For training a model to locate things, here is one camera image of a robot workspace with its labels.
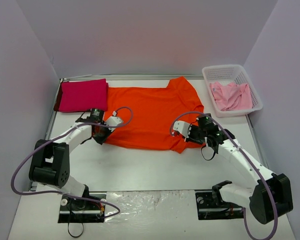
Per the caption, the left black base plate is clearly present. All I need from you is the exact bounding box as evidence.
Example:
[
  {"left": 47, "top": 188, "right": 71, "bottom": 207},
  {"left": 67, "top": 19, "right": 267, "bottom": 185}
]
[{"left": 57, "top": 195, "right": 106, "bottom": 224}]

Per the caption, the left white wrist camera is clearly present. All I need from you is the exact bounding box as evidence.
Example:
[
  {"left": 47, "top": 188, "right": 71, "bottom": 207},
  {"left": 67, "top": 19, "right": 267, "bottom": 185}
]
[{"left": 105, "top": 116, "right": 123, "bottom": 129}]

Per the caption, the pink t-shirt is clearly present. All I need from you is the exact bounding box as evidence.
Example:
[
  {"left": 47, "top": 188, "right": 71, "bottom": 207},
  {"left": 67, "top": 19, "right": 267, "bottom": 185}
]
[{"left": 209, "top": 81, "right": 253, "bottom": 111}]

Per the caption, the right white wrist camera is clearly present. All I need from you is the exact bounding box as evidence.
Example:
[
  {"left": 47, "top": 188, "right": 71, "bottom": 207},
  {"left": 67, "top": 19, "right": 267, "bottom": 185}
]
[{"left": 172, "top": 120, "right": 191, "bottom": 138}]

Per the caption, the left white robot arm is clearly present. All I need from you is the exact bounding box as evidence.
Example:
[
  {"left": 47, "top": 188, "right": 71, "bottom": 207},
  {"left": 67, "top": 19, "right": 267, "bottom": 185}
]
[{"left": 29, "top": 108, "right": 122, "bottom": 209}]

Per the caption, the white plastic basket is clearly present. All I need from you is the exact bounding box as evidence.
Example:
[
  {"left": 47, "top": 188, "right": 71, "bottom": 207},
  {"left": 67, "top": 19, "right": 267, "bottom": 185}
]
[{"left": 202, "top": 64, "right": 263, "bottom": 118}]

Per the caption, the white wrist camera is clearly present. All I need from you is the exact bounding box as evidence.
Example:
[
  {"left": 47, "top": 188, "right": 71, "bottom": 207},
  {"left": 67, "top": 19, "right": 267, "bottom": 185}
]
[
  {"left": 172, "top": 120, "right": 191, "bottom": 138},
  {"left": 105, "top": 116, "right": 123, "bottom": 129}
]

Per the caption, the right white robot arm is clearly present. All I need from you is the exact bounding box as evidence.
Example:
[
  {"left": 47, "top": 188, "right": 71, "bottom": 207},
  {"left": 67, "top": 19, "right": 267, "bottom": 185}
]
[{"left": 173, "top": 114, "right": 294, "bottom": 225}]

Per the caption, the orange t-shirt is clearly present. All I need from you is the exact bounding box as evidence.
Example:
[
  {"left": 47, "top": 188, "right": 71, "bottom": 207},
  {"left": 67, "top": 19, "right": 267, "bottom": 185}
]
[{"left": 104, "top": 76, "right": 204, "bottom": 154}]

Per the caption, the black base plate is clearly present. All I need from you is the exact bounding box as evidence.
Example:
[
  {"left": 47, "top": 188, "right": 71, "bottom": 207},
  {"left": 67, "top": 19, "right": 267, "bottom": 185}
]
[
  {"left": 57, "top": 195, "right": 106, "bottom": 224},
  {"left": 194, "top": 189, "right": 244, "bottom": 221}
]

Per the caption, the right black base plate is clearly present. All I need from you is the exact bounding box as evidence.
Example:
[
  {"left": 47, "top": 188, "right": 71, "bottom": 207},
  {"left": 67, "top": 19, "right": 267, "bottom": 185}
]
[{"left": 194, "top": 189, "right": 244, "bottom": 221}]

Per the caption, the folded magenta t-shirt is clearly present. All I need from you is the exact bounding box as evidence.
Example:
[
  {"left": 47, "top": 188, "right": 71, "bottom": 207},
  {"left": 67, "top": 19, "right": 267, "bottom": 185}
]
[{"left": 54, "top": 78, "right": 109, "bottom": 113}]

